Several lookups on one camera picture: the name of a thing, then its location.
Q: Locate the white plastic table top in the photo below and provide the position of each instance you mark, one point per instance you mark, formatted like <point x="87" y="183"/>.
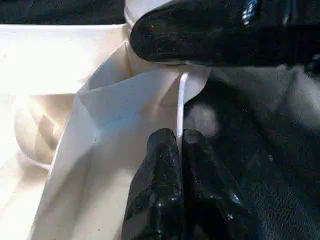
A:
<point x="60" y="100"/>

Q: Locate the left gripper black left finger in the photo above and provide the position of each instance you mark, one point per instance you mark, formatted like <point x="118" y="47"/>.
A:
<point x="155" y="195"/>

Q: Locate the white plastic table leg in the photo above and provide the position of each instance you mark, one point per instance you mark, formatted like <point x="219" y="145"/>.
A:
<point x="142" y="7"/>

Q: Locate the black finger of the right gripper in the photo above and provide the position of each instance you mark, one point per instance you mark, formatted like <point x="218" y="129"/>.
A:
<point x="225" y="35"/>

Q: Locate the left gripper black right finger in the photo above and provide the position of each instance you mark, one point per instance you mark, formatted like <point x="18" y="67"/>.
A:
<point x="210" y="200"/>

